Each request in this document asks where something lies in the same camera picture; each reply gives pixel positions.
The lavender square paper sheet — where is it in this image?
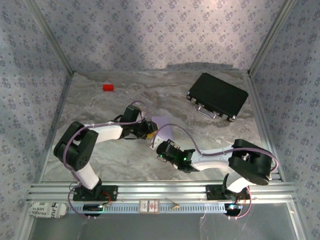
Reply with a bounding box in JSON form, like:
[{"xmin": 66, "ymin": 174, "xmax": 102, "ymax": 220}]
[{"xmin": 151, "ymin": 115, "xmax": 176, "ymax": 146}]

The aluminium mounting beam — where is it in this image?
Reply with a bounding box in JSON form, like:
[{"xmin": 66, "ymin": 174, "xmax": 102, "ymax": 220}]
[{"xmin": 26, "ymin": 181, "xmax": 298, "ymax": 203}]

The small brass clip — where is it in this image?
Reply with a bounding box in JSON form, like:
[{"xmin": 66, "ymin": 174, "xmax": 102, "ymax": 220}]
[{"xmin": 164, "ymin": 198, "xmax": 180, "ymax": 213}]

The small printed label card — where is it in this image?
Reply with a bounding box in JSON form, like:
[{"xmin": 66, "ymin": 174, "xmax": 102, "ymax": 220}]
[{"xmin": 138, "ymin": 199, "xmax": 161, "ymax": 215}]

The printed white paper roll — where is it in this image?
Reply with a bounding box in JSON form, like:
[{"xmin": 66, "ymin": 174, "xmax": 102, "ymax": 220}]
[{"xmin": 27, "ymin": 201, "xmax": 68, "ymax": 220}]

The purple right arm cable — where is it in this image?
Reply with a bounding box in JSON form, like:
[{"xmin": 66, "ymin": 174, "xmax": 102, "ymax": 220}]
[{"xmin": 151, "ymin": 123, "xmax": 280, "ymax": 221}]

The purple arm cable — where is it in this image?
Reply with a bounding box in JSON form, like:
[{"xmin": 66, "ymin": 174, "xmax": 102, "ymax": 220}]
[
  {"xmin": 63, "ymin": 100, "xmax": 149, "ymax": 221},
  {"xmin": 151, "ymin": 123, "xmax": 280, "ymax": 221}
]

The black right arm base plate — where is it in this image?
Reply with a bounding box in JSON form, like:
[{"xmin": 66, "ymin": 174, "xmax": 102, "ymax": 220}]
[{"xmin": 206, "ymin": 184, "xmax": 252, "ymax": 201}]

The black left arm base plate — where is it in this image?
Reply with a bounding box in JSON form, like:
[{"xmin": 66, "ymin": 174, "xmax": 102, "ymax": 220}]
[{"xmin": 72, "ymin": 184, "xmax": 119, "ymax": 202}]

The black briefcase with silver handle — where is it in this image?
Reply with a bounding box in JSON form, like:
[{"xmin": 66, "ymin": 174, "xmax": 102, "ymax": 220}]
[{"xmin": 186, "ymin": 72, "xmax": 250, "ymax": 123}]

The white slotted cable duct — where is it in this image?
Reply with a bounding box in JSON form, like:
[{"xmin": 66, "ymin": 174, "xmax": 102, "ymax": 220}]
[{"xmin": 66, "ymin": 201, "xmax": 230, "ymax": 215}]

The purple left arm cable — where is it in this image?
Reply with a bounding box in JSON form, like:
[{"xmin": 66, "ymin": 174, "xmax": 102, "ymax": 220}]
[{"xmin": 63, "ymin": 100, "xmax": 149, "ymax": 221}]

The aluminium side rail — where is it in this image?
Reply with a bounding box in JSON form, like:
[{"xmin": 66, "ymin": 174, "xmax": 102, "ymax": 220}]
[
  {"xmin": 37, "ymin": 72, "xmax": 76, "ymax": 183},
  {"xmin": 243, "ymin": 71, "xmax": 286, "ymax": 183}
]

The aluminium frame post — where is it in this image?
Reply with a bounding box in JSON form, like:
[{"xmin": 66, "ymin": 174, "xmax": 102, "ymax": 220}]
[{"xmin": 247, "ymin": 0, "xmax": 300, "ymax": 77}]

